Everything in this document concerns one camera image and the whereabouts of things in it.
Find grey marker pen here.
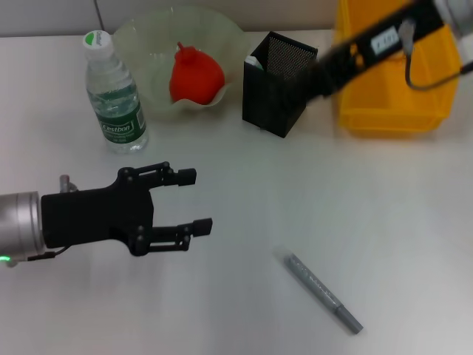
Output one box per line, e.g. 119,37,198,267
284,252,364,336

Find green glass fruit plate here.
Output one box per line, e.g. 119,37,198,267
112,4,247,120

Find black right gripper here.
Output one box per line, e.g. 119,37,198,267
293,0,445,109

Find green pen white cap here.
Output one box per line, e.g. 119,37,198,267
245,54,265,72

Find right arm cable with connector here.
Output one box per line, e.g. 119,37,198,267
399,18,473,92

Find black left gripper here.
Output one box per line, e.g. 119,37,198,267
40,160,214,257

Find yellow plastic bin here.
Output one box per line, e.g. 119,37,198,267
333,0,463,138

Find clear water bottle green label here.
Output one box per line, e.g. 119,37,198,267
81,30,150,155

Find orange fruit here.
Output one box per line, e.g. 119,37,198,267
169,41,226,107

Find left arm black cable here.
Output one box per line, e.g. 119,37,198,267
7,246,71,267

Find black mesh pen holder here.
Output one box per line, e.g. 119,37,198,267
242,30,319,139

